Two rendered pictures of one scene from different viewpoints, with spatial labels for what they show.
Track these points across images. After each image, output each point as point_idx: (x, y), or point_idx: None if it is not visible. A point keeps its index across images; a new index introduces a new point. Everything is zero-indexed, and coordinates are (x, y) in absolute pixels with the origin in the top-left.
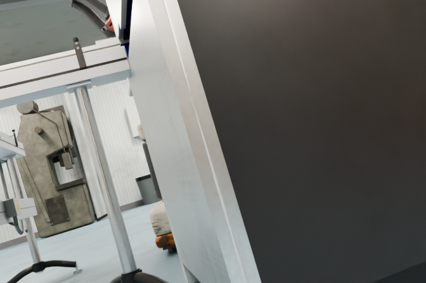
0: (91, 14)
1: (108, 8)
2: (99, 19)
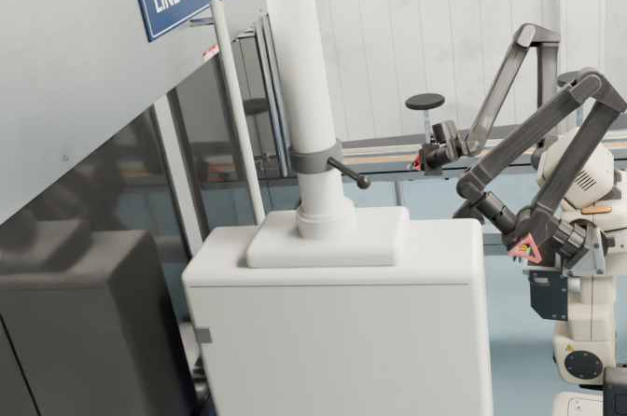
0: (537, 84)
1: (477, 116)
2: (537, 101)
